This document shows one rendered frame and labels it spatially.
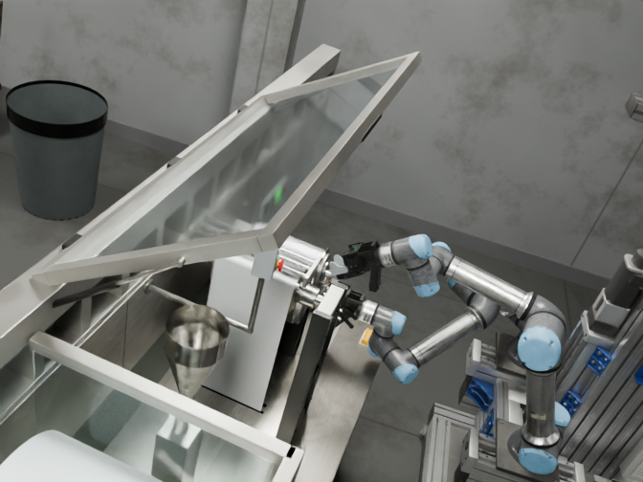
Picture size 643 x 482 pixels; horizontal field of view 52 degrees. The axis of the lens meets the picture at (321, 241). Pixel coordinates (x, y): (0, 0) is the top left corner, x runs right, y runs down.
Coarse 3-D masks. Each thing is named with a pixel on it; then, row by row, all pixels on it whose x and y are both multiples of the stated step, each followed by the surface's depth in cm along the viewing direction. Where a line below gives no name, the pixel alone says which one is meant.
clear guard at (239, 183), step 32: (288, 96) 207; (320, 96) 190; (352, 96) 176; (256, 128) 181; (288, 128) 168; (320, 128) 157; (192, 160) 174; (224, 160) 162; (256, 160) 151; (288, 160) 142; (320, 160) 134; (160, 192) 155; (192, 192) 145; (224, 192) 137; (256, 192) 130; (288, 192) 123; (128, 224) 141; (160, 224) 133; (192, 224) 126; (224, 224) 119; (256, 224) 114; (96, 256) 128
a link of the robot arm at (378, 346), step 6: (372, 330) 231; (372, 336) 230; (378, 336) 228; (372, 342) 231; (378, 342) 229; (384, 342) 228; (390, 342) 228; (366, 348) 235; (372, 348) 232; (378, 348) 229; (384, 348) 227; (390, 348) 226; (372, 354) 233; (378, 354) 229; (384, 354) 226
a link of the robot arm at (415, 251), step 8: (400, 240) 201; (408, 240) 199; (416, 240) 197; (424, 240) 196; (392, 248) 200; (400, 248) 199; (408, 248) 197; (416, 248) 196; (424, 248) 195; (392, 256) 200; (400, 256) 199; (408, 256) 198; (416, 256) 197; (424, 256) 197; (400, 264) 202; (408, 264) 200; (416, 264) 198
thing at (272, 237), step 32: (384, 64) 195; (416, 64) 188; (384, 96) 159; (224, 128) 190; (352, 128) 142; (320, 192) 121; (288, 224) 109; (64, 256) 132; (128, 256) 118; (160, 256) 114; (192, 256) 112; (224, 256) 109; (96, 288) 122
